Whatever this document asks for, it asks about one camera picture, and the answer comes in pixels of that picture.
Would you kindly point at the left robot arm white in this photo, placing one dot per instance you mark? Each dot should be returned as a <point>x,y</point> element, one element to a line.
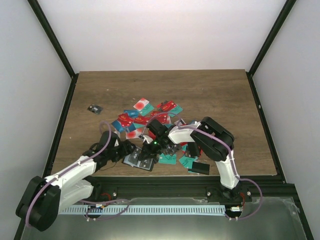
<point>45,197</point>

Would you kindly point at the blue card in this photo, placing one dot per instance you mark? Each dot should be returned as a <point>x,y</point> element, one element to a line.
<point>132,113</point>

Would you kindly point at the teal card right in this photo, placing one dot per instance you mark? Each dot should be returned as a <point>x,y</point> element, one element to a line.
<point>175,111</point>

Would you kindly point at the black leather card holder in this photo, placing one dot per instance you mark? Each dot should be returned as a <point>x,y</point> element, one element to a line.
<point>145,164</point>

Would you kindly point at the light blue slotted cable duct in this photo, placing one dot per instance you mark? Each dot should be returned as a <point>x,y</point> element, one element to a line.
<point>201,210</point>

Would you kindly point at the black frame post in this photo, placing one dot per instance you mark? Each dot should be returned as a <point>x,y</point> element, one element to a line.
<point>40,15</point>
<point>276,27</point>

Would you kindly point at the teal card top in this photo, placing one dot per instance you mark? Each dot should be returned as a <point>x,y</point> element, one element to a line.
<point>146,110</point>

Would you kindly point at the black front rail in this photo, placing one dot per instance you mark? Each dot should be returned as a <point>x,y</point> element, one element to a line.
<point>198,187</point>

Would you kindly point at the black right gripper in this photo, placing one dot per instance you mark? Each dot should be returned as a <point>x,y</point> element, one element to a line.
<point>149,152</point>

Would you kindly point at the black VIP card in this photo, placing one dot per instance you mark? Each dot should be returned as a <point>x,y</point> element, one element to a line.
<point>96,109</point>

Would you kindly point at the teal card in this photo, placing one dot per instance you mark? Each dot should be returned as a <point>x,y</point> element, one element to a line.
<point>175,111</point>
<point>146,110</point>

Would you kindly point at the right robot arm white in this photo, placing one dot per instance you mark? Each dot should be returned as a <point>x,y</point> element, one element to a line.
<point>206,136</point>

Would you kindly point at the black box on cards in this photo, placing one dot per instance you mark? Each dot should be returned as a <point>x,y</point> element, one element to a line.
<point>200,168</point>

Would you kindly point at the white card red circle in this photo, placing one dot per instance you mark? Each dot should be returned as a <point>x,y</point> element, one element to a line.
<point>141,104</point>

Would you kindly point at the black frame post right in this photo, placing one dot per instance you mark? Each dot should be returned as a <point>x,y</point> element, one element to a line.
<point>276,27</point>

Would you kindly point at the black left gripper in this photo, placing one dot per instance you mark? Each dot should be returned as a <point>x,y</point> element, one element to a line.
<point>127,150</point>

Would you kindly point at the black frame post left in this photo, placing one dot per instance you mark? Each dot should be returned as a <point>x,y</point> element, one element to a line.
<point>40,15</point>

